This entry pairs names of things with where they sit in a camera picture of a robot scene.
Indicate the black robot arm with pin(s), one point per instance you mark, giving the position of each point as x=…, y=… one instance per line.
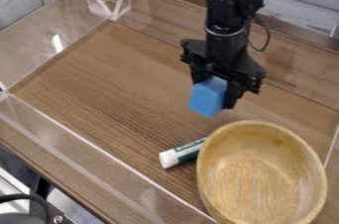
x=220, y=55

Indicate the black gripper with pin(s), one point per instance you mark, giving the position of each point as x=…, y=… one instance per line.
x=244, y=74

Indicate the brown wooden bowl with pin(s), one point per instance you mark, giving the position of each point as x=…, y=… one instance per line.
x=260, y=175

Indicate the blue rectangular block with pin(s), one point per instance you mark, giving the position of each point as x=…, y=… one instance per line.
x=207, y=96

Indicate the clear acrylic barrier wall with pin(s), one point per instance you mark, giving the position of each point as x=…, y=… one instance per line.
x=95, y=103

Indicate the white green glue stick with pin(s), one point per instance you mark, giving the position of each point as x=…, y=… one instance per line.
x=180, y=154

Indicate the black metal stand base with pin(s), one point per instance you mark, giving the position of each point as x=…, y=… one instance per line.
x=23, y=212

